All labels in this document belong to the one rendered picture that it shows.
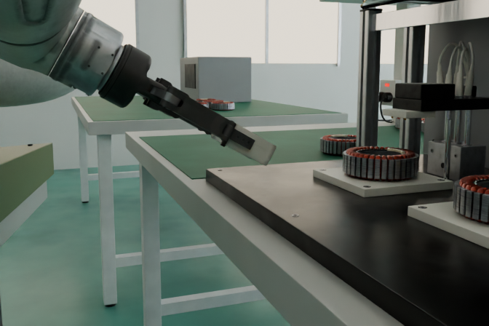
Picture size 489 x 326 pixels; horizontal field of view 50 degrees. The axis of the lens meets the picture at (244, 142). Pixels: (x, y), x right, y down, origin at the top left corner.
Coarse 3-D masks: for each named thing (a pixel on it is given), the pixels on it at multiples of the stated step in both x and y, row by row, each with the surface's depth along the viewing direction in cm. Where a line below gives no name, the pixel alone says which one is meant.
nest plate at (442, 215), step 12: (420, 204) 62; (432, 204) 62; (444, 204) 62; (420, 216) 60; (432, 216) 58; (444, 216) 57; (456, 216) 57; (444, 228) 56; (456, 228) 54; (468, 228) 53; (480, 228) 53; (468, 240) 53; (480, 240) 51
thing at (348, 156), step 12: (348, 156) 78; (360, 156) 76; (372, 156) 75; (384, 156) 74; (396, 156) 75; (408, 156) 76; (348, 168) 78; (360, 168) 76; (372, 168) 75; (384, 168) 74; (396, 168) 74; (408, 168) 75; (384, 180) 75; (396, 180) 75
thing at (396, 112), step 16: (400, 96) 81; (416, 96) 78; (432, 96) 78; (448, 96) 79; (384, 112) 82; (400, 112) 78; (416, 112) 77; (432, 112) 78; (448, 112) 85; (464, 128) 82; (464, 144) 82
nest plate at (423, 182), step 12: (336, 168) 85; (324, 180) 81; (336, 180) 77; (348, 180) 76; (360, 180) 76; (372, 180) 76; (408, 180) 76; (420, 180) 76; (432, 180) 76; (444, 180) 76; (360, 192) 71; (372, 192) 71; (384, 192) 72; (396, 192) 72; (408, 192) 73
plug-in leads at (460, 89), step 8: (456, 48) 82; (464, 48) 81; (472, 48) 82; (440, 56) 84; (464, 56) 84; (472, 56) 81; (440, 64) 84; (456, 64) 84; (464, 64) 85; (472, 64) 81; (440, 72) 84; (448, 72) 82; (456, 72) 84; (472, 72) 81; (440, 80) 84; (448, 80) 82; (456, 80) 81; (472, 80) 81; (456, 88) 80; (464, 88) 85; (472, 88) 85; (456, 96) 80; (464, 96) 82; (472, 96) 85
